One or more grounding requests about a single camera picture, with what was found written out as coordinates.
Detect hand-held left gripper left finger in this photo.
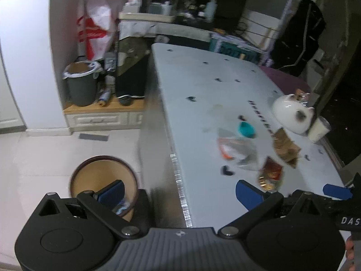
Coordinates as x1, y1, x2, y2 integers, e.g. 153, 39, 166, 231
36, 180, 143, 239

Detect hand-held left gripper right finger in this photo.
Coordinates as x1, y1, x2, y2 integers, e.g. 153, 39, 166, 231
218, 180, 328, 239

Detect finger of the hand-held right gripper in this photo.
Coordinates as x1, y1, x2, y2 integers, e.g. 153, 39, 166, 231
323, 183, 355, 201

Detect blue snack packet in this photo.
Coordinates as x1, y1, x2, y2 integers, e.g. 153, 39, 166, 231
112, 199, 133, 217

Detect beige trash bin brown rim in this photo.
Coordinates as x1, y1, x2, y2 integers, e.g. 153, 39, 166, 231
69, 155, 139, 222

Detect red gold snack packet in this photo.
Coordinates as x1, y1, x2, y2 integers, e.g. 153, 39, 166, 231
257, 156, 284, 191

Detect grey trash can white liner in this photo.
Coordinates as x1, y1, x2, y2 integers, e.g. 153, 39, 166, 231
62, 60, 104, 107

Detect person's right hand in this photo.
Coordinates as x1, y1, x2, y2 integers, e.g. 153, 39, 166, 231
345, 237, 355, 262

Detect clear plastic bag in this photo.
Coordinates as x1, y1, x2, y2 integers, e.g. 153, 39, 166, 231
216, 128, 259, 171

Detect flat grey pad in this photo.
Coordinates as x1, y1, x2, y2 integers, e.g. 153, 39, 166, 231
78, 132, 110, 142

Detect brown paper bag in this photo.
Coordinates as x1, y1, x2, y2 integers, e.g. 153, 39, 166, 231
271, 127, 301, 169

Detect white cup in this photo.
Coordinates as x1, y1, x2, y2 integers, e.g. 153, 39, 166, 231
307, 115, 331, 144

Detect teal round lid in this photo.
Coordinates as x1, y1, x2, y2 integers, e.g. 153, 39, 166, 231
237, 121, 256, 138

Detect wooden platform with drawers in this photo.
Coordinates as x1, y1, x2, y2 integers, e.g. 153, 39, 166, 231
62, 96, 146, 133

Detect white cat figurine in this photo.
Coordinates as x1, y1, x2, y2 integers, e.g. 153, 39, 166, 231
271, 93, 316, 135

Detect metal spray can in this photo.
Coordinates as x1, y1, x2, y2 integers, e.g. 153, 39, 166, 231
97, 87, 112, 107

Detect small framed ornament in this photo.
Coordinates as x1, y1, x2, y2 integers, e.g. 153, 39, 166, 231
294, 88, 311, 102

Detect purple chair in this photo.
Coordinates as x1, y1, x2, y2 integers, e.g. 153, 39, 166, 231
259, 66, 311, 95

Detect dark glass bottle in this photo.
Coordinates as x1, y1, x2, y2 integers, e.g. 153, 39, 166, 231
104, 52, 117, 73

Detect teal lettered box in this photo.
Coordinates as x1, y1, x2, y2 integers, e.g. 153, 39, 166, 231
209, 38, 261, 64

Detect black jacket white piping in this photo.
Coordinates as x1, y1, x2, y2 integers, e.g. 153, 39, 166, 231
272, 0, 326, 71

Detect red white shopping bag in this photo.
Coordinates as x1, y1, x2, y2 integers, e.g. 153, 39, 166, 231
77, 0, 118, 61

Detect white plastic bottle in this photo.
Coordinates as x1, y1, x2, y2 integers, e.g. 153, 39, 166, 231
205, 0, 218, 23

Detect white storage shelf organizer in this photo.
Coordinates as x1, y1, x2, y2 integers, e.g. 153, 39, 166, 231
118, 0, 183, 23

